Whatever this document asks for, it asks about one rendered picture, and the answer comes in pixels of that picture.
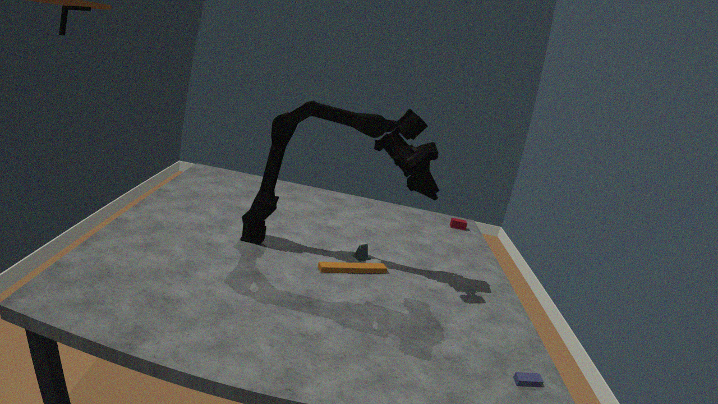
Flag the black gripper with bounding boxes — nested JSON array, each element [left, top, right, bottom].
[[392, 144, 439, 200]]

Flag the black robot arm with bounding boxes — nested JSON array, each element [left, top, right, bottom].
[[240, 100, 428, 245]]

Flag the red rectangular block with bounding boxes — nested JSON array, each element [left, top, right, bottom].
[[450, 218, 467, 230]]

